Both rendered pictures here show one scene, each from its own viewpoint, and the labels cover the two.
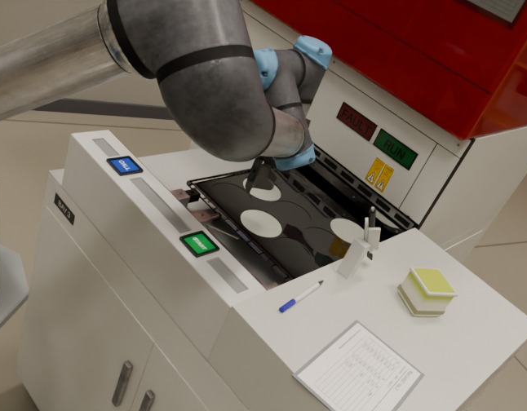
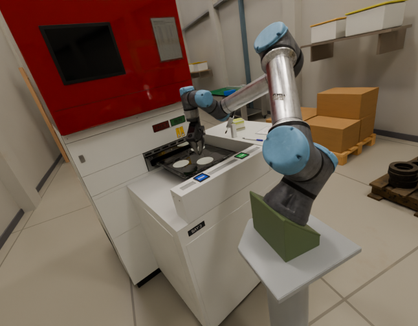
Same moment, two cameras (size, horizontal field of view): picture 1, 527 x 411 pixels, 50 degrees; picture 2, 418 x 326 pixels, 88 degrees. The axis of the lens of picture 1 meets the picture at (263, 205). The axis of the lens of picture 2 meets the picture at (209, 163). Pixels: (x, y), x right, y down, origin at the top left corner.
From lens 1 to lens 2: 1.25 m
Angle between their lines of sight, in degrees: 60
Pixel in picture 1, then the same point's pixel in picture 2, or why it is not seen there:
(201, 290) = (259, 156)
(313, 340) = not seen: hidden behind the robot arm
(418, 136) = (180, 110)
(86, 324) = (231, 241)
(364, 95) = (156, 116)
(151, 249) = (241, 173)
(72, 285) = (219, 243)
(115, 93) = not seen: outside the picture
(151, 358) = not seen: hidden behind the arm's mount
